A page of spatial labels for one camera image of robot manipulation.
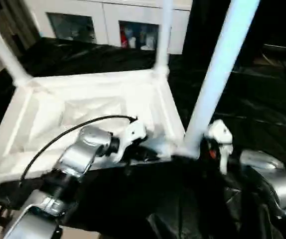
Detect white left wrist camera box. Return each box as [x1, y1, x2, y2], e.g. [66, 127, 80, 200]
[113, 119, 148, 164]

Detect white display cabinet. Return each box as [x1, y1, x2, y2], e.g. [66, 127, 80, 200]
[22, 0, 194, 55]

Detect black work mat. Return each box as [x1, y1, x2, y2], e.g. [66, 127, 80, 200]
[0, 37, 286, 239]

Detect black low cabinet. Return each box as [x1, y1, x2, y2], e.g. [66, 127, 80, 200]
[188, 0, 286, 65]

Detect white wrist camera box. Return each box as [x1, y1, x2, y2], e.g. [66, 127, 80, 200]
[202, 119, 235, 176]
[113, 119, 148, 164]

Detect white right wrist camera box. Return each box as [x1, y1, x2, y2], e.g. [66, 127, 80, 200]
[202, 119, 235, 176]

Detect white plastic table top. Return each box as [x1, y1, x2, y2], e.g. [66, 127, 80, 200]
[0, 68, 189, 194]

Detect white plastic table leg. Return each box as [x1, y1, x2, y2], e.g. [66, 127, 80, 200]
[153, 0, 174, 79]
[175, 0, 262, 160]
[0, 6, 33, 88]

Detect red bottle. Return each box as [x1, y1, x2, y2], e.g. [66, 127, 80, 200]
[120, 27, 132, 48]

